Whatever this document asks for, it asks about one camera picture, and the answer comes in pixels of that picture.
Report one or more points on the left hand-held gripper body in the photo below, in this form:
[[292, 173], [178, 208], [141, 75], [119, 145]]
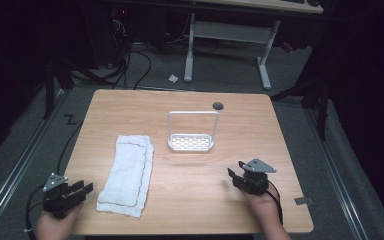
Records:
[[57, 200]]

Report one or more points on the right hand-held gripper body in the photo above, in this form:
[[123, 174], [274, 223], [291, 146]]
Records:
[[255, 181]]

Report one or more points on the person's right hand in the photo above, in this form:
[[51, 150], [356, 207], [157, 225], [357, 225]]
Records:
[[265, 208]]

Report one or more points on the person's left hand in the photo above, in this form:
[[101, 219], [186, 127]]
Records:
[[51, 228]]

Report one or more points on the white folded towel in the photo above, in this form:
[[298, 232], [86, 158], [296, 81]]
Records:
[[128, 176]]

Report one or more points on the grey tape strip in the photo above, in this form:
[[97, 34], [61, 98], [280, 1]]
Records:
[[303, 201]]

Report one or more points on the dark round table grommet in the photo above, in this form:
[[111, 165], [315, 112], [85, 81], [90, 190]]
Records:
[[218, 106]]

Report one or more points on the black floor tape mark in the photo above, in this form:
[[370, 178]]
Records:
[[70, 119]]

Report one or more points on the black metal stand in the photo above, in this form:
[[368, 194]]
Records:
[[323, 110], [49, 93]]

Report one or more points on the crumpled white paper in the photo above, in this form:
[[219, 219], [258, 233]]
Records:
[[173, 78]]

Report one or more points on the small red object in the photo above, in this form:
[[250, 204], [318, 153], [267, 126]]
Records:
[[287, 47]]

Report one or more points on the white-legged desk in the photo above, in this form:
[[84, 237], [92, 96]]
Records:
[[230, 32]]

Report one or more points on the metal floor rail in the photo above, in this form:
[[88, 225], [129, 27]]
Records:
[[338, 176], [11, 175]]

